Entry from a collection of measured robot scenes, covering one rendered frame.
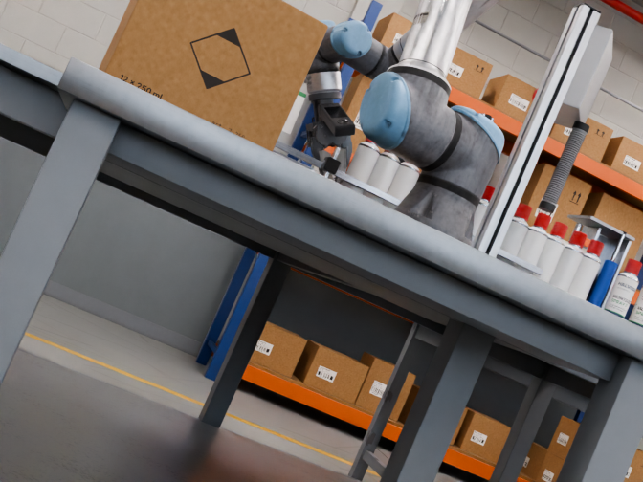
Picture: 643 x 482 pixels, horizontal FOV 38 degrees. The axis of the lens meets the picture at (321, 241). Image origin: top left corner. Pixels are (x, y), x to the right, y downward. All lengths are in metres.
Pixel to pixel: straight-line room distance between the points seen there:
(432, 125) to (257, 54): 0.31
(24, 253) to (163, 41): 0.54
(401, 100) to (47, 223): 0.66
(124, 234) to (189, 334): 0.80
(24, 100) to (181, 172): 0.29
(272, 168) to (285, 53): 0.49
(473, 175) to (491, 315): 0.41
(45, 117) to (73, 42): 5.10
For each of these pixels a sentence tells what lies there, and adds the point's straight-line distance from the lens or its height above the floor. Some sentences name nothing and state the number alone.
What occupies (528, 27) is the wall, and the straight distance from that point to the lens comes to 7.16.
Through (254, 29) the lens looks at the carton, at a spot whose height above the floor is 1.05.
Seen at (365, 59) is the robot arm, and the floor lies 1.19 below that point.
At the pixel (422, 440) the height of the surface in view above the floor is 0.55.
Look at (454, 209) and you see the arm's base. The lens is 1.60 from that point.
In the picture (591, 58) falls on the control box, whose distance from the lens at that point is 2.11.
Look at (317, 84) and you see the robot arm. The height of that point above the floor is 1.11.
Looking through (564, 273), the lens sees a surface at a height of 0.98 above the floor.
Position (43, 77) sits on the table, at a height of 0.81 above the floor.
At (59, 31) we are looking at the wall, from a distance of 6.46.
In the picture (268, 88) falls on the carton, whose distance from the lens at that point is 1.57.
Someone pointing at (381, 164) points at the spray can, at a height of 1.02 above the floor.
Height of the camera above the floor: 0.69
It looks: 3 degrees up
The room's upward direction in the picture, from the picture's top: 24 degrees clockwise
